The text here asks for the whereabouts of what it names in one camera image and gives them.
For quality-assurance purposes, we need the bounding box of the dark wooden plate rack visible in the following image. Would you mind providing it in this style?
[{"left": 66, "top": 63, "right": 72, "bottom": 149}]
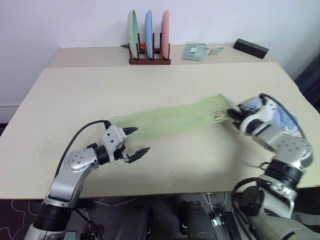
[{"left": 120, "top": 32, "right": 172, "bottom": 66}]

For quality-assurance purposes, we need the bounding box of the green and blue towel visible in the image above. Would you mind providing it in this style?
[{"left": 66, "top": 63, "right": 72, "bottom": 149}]
[{"left": 106, "top": 92, "right": 307, "bottom": 146}]

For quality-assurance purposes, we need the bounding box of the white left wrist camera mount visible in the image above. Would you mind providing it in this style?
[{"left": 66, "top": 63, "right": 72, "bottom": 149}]
[{"left": 101, "top": 124, "right": 128, "bottom": 165}]

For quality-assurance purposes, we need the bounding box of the light green dustpan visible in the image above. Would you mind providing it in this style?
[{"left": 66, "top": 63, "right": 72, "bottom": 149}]
[{"left": 181, "top": 42, "right": 211, "bottom": 62}]

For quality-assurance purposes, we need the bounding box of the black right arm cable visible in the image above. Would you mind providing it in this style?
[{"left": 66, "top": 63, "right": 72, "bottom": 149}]
[{"left": 231, "top": 161, "right": 272, "bottom": 208}]

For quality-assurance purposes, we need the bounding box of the blue plate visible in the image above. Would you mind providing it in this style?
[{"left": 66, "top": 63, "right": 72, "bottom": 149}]
[{"left": 144, "top": 9, "right": 154, "bottom": 59}]

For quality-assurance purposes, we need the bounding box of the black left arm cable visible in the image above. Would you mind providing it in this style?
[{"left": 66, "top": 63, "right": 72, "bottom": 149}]
[{"left": 55, "top": 120, "right": 112, "bottom": 180}]

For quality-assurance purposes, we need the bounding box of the thin white cable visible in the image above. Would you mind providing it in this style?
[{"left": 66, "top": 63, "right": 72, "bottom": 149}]
[{"left": 201, "top": 191, "right": 236, "bottom": 209}]

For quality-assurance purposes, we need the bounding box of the black rectangular box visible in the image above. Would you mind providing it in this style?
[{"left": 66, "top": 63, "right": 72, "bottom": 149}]
[{"left": 233, "top": 38, "right": 270, "bottom": 60}]

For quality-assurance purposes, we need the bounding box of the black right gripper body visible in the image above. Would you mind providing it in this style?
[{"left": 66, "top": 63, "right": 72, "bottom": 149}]
[{"left": 231, "top": 103, "right": 251, "bottom": 126}]

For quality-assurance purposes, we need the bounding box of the green plate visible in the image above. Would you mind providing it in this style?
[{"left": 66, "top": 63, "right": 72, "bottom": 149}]
[{"left": 127, "top": 9, "right": 140, "bottom": 60}]

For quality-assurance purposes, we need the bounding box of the dark rounded shape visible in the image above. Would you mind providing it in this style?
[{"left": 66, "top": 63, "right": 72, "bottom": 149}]
[{"left": 178, "top": 199, "right": 218, "bottom": 240}]

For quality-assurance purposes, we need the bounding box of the pink plate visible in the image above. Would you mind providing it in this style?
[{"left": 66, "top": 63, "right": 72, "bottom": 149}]
[{"left": 160, "top": 9, "right": 171, "bottom": 60}]

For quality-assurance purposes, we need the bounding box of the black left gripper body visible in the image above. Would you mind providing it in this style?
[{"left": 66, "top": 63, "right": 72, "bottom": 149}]
[{"left": 112, "top": 142, "right": 133, "bottom": 165}]

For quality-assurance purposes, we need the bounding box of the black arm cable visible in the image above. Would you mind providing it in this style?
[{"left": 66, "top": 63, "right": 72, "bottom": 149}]
[
  {"left": 55, "top": 120, "right": 112, "bottom": 180},
  {"left": 231, "top": 161, "right": 272, "bottom": 208}
]

